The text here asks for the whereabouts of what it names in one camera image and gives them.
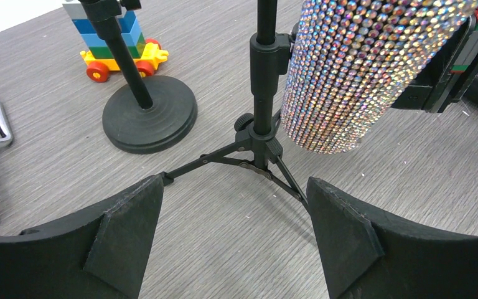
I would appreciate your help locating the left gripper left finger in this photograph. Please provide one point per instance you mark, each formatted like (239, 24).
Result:
(100, 251)

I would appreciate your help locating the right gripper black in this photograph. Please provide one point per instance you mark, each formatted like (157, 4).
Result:
(447, 77)

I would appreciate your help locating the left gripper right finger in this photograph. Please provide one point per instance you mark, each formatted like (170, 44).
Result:
(367, 252)

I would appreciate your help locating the glitter condenser microphone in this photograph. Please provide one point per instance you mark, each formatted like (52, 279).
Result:
(352, 60)

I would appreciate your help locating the black microphone stand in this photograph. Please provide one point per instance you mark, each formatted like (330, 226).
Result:
(149, 115)

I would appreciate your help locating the black tripod stand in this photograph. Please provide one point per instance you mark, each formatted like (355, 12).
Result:
(256, 147)

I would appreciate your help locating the colourful toy brick car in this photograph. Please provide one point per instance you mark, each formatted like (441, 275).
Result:
(114, 39)

